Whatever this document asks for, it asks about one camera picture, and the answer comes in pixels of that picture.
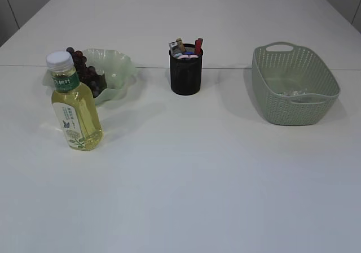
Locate clear plastic sheet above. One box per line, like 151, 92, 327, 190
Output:
278, 89, 307, 97

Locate blue-grey glitter pen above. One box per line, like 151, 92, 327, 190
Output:
184, 47, 195, 55

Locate pink scissors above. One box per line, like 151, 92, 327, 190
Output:
176, 54, 199, 61

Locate red glitter pen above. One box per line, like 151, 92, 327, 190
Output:
194, 38, 203, 55

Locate gold glitter pen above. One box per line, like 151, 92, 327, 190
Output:
176, 38, 186, 53

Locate purple artificial grape bunch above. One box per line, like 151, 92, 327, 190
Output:
66, 47, 107, 98

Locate yellow tea bottle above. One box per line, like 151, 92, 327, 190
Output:
46, 51, 103, 151

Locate green woven plastic basket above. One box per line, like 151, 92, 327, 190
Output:
252, 42, 340, 126

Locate blue scissors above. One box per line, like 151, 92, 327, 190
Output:
173, 53, 184, 59

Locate black mesh pen holder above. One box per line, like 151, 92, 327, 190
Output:
169, 43, 204, 95

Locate clear plastic ruler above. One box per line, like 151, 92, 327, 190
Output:
169, 41, 182, 56

